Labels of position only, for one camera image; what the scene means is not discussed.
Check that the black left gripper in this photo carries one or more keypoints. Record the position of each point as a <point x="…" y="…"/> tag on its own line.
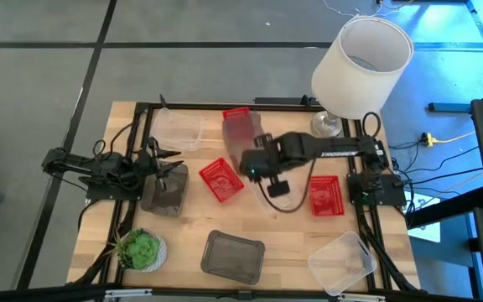
<point x="148" y="165"/>

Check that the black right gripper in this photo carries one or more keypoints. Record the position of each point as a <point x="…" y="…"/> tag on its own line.
<point x="258" y="162"/>

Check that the red mesh plastic basket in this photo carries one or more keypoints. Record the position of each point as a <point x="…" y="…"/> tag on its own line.
<point x="220" y="180"/>
<point x="327" y="197"/>
<point x="236" y="113"/>

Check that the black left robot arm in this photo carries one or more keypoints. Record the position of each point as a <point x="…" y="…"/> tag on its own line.
<point x="107" y="168"/>

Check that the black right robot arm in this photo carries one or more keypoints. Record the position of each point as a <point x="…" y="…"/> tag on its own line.
<point x="338" y="153"/>

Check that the green succulent in white pot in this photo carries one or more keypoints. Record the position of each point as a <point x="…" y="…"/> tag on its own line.
<point x="143" y="251"/>

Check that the white shade silver table lamp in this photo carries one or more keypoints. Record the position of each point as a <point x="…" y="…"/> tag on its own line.
<point x="350" y="84"/>

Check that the yellow power strip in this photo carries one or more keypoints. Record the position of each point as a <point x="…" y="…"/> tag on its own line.
<point x="427" y="139"/>

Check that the black horizontal rig beam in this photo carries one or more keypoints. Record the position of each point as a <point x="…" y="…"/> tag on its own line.
<point x="36" y="294"/>

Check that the black diagonal desk leg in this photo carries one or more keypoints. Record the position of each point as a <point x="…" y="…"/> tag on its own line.
<point x="447" y="207"/>

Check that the black bracket behind frame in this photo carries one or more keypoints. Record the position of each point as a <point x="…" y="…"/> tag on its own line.
<point x="275" y="100"/>

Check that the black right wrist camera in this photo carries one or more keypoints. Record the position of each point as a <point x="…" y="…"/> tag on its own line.
<point x="278" y="189"/>

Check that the black aluminium table frame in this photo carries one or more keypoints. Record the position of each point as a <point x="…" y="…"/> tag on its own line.
<point x="208" y="107"/>

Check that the silver metal bracket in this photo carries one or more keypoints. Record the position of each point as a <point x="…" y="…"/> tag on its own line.
<point x="361" y="298"/>
<point x="128" y="293"/>

